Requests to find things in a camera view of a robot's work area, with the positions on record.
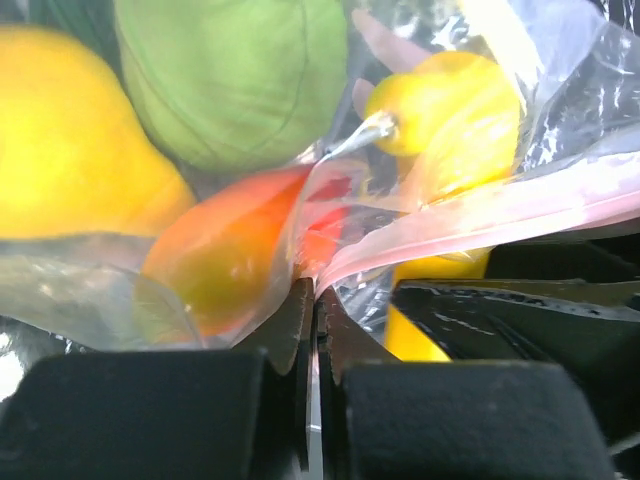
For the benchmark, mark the yellow fake pear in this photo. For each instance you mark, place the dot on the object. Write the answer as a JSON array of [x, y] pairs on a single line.
[[74, 157]]

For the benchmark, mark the orange fake mango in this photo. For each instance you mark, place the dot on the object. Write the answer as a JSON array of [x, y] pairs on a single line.
[[218, 256]]

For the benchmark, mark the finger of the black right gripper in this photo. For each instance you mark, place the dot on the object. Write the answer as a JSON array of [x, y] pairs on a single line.
[[590, 329]]

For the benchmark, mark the green fake leaf vegetable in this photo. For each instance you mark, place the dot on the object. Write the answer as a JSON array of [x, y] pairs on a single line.
[[233, 86]]

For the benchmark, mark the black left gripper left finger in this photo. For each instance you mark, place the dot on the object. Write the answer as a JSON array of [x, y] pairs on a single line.
[[242, 413]]

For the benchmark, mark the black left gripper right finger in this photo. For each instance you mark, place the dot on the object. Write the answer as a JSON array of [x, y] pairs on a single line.
[[386, 419]]

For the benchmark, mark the clear zip top bag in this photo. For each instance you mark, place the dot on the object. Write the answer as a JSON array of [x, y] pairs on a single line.
[[574, 67]]

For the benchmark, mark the yellow fake pepper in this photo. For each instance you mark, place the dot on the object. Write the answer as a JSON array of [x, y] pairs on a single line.
[[457, 124]]

